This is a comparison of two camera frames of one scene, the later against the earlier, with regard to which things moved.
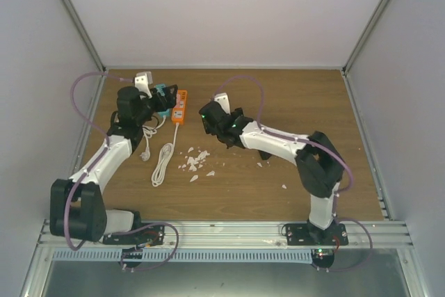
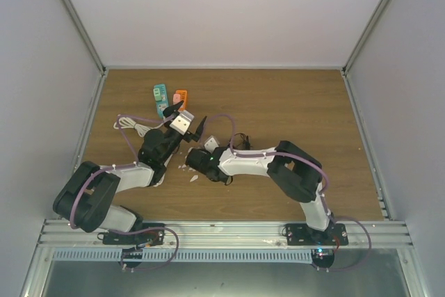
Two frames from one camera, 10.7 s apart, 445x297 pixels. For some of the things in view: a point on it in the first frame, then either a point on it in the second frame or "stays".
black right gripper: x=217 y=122 → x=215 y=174
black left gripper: x=171 y=101 → x=197 y=136
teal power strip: x=160 y=88 stays
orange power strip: x=178 y=113 stays
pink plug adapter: x=178 y=100 stays
